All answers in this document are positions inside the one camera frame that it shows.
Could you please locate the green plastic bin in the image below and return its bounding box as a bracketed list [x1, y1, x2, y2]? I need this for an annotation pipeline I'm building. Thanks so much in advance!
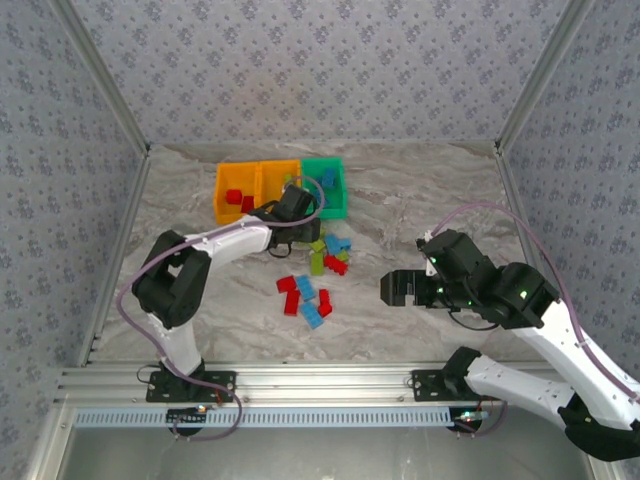
[299, 156, 348, 221]

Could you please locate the orange plastic bin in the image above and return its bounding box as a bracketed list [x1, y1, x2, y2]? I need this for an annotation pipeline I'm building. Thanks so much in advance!
[213, 162, 262, 226]
[257, 159, 304, 211]

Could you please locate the small black electronics board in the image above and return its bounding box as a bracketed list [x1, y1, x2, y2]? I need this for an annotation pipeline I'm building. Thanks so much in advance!
[452, 408, 489, 434]
[166, 407, 209, 427]

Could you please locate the grey metal lower panel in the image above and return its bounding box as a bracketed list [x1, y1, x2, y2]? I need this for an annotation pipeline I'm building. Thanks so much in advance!
[59, 424, 596, 480]

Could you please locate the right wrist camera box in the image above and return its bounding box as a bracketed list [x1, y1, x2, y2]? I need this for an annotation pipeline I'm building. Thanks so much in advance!
[417, 232, 442, 276]

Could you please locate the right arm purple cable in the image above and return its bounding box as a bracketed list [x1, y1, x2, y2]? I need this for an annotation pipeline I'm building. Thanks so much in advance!
[432, 200, 640, 440]

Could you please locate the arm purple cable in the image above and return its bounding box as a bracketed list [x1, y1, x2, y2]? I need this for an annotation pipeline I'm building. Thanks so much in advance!
[115, 174, 327, 442]
[432, 200, 640, 440]

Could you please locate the aluminium table side rail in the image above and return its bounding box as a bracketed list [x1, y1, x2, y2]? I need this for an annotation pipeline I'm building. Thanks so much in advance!
[494, 145, 571, 365]
[78, 149, 152, 369]

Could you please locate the light blue slotted cable duct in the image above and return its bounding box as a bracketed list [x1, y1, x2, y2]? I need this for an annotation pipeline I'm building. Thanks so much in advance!
[73, 405, 455, 430]

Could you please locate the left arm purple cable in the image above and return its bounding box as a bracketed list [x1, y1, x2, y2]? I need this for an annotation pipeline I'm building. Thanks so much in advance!
[115, 174, 327, 442]

